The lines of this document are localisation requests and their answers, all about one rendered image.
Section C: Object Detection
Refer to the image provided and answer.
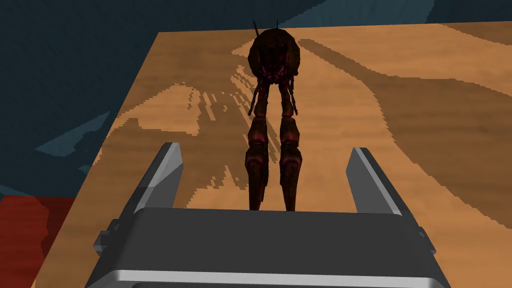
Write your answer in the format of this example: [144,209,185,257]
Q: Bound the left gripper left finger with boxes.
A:
[121,141,184,218]

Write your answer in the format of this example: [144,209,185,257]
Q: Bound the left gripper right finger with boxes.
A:
[345,146,408,219]

